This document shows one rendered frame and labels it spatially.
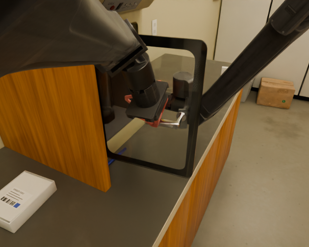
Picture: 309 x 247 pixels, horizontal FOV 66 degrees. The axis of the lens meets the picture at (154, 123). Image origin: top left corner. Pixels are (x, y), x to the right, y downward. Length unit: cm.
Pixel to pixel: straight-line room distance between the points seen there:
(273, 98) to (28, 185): 312
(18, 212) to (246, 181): 184
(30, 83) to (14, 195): 32
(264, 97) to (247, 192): 166
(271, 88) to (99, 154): 296
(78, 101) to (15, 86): 24
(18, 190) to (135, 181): 34
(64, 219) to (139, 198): 21
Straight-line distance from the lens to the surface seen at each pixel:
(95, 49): 17
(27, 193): 79
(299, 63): 370
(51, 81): 65
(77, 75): 57
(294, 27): 46
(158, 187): 77
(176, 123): 56
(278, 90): 344
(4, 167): 98
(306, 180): 247
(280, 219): 207
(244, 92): 343
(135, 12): 86
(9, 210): 77
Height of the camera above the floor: 151
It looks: 32 degrees down
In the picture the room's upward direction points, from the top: straight up
